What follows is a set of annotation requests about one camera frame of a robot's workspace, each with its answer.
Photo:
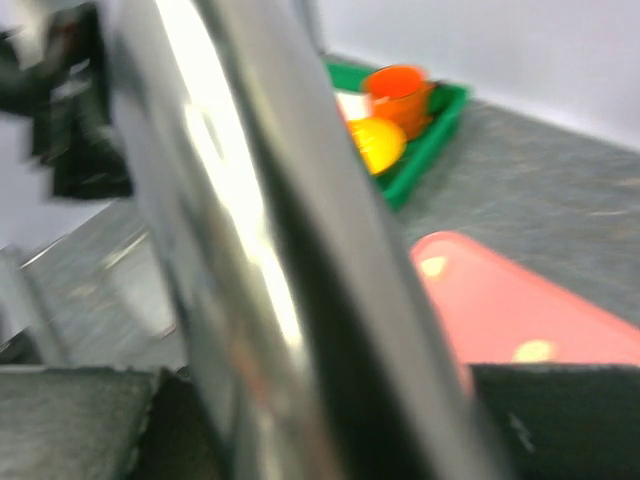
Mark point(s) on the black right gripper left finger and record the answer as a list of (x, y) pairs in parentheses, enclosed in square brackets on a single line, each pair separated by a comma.
[(79, 423)]

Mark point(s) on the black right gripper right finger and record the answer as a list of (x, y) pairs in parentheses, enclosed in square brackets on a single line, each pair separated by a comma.
[(564, 421)]

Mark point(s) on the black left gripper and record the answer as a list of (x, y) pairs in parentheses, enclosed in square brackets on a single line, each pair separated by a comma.
[(66, 95)]

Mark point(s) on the pink tray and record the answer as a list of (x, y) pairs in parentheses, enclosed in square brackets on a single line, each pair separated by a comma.
[(488, 305)]

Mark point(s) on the white oval chocolate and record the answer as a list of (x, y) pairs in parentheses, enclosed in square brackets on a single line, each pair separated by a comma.
[(535, 351)]

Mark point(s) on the white heart chocolate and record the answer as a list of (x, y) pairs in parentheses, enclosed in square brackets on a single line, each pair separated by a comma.
[(434, 267)]

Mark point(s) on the yellow bowl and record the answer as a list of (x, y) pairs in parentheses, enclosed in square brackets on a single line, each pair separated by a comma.
[(381, 143)]

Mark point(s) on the green plastic bin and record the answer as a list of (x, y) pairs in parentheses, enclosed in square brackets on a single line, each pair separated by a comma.
[(447, 102)]

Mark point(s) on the orange mug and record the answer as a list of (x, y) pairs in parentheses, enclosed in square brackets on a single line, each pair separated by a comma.
[(401, 94)]

